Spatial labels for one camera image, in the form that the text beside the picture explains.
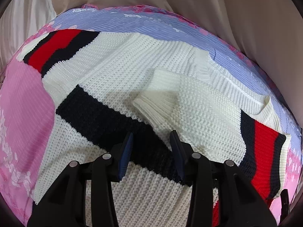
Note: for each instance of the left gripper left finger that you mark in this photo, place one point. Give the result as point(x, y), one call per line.
point(64, 202)

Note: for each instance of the beige fabric headboard cover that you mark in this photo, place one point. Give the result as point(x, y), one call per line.
point(267, 31)

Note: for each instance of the white red black knit sweater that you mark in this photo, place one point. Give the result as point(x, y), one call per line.
point(105, 85)

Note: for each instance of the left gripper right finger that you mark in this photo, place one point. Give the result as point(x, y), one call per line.
point(239, 202)

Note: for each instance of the white curtain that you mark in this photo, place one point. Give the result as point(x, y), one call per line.
point(20, 20)

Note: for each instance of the pink floral bed sheet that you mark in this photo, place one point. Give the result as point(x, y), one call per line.
point(27, 110)

